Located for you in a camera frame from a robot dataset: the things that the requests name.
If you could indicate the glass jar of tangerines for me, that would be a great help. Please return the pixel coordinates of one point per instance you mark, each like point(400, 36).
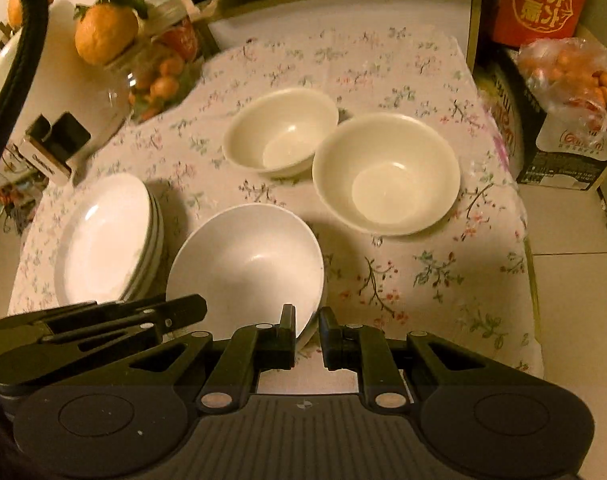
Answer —
point(153, 78)

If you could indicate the large orange pomelo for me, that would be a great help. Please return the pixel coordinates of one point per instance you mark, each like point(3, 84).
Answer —
point(107, 28)

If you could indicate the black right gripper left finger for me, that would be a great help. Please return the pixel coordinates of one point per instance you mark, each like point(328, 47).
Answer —
point(251, 350)

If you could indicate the stacked white cups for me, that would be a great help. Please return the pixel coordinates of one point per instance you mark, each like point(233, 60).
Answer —
point(162, 14)

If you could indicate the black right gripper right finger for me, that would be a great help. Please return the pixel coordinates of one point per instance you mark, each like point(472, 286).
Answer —
point(365, 351)

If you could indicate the plastic bag of oranges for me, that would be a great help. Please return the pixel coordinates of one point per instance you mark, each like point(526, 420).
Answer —
point(568, 78)

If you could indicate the white plate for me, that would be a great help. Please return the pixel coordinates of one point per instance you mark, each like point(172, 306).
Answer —
point(111, 245)

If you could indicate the white bowl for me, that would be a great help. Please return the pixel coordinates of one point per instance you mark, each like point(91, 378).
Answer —
point(247, 262)

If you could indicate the floral tablecloth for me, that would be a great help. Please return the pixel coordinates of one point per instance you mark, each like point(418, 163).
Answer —
point(464, 279)

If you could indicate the white air fryer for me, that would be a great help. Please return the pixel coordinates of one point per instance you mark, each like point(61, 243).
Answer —
point(71, 109)

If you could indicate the red labelled jar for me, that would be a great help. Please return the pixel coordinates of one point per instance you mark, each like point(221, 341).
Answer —
point(182, 39)

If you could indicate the cream bowl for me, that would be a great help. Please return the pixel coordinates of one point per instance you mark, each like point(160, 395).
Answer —
point(386, 174)
point(278, 134)

